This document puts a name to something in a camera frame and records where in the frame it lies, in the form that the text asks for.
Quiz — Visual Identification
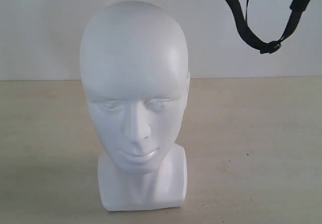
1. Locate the white mannequin head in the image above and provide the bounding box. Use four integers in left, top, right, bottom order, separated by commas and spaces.
79, 1, 190, 211

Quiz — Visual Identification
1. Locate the black helmet with tinted visor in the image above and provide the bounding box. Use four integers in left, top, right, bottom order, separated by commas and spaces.
183, 0, 315, 54

